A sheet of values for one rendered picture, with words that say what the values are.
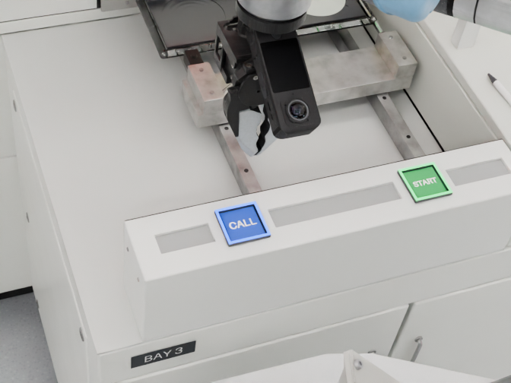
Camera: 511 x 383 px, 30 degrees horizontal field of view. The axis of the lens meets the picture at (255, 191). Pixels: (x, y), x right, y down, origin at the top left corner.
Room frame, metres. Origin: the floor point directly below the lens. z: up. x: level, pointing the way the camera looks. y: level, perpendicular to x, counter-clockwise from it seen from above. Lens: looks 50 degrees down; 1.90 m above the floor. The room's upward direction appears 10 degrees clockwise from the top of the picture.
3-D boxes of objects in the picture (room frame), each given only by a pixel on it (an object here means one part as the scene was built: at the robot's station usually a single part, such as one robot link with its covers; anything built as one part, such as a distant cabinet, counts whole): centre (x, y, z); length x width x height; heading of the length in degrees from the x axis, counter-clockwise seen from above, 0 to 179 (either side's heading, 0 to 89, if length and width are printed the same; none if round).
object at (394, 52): (1.19, -0.18, 0.89); 0.08 x 0.03 x 0.03; 28
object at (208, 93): (1.04, 0.10, 0.89); 0.08 x 0.03 x 0.03; 28
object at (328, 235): (0.80, -0.11, 0.89); 0.55 x 0.09 x 0.14; 118
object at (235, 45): (0.76, 0.02, 1.25); 0.09 x 0.08 x 0.12; 28
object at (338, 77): (1.11, -0.04, 0.87); 0.36 x 0.08 x 0.03; 118
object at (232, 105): (0.73, 0.03, 1.19); 0.05 x 0.02 x 0.09; 118
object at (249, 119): (0.75, 0.03, 1.14); 0.06 x 0.03 x 0.09; 28
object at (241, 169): (1.04, 0.08, 0.84); 0.50 x 0.02 x 0.03; 28
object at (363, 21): (1.18, 0.02, 0.90); 0.38 x 0.01 x 0.01; 118
